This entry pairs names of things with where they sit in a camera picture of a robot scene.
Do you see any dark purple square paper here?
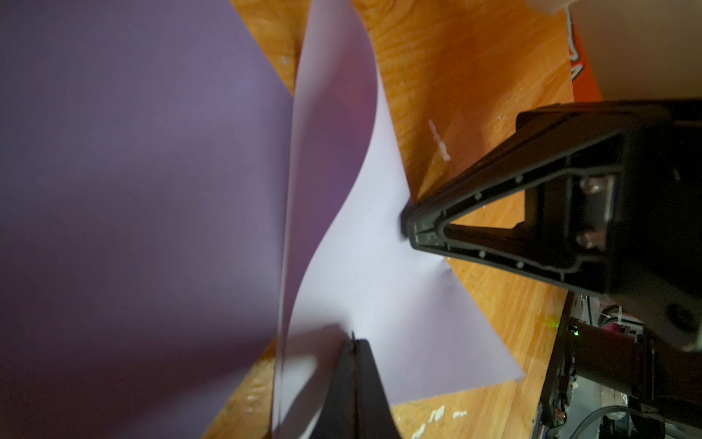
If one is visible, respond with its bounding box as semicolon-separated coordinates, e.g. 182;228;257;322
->
1;1;292;438

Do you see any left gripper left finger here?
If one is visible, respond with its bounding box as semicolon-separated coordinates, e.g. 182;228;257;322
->
310;337;356;439

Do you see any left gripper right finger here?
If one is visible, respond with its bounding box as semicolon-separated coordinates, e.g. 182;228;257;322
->
354;339;400;439

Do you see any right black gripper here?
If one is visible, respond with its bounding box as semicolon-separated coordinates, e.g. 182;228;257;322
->
402;99;701;350

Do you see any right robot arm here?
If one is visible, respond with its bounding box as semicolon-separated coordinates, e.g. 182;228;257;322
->
403;99;701;434

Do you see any light lavender square paper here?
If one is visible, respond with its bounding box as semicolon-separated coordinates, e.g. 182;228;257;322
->
273;1;523;438

